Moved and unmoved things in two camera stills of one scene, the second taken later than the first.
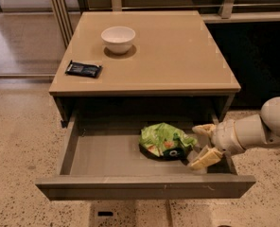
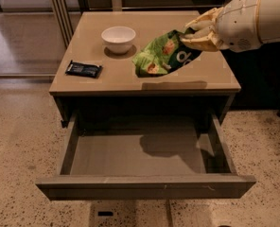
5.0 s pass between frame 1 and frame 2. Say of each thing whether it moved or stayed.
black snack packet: stayed
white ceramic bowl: stayed
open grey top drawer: stayed
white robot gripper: moved
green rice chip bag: moved
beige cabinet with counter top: stayed
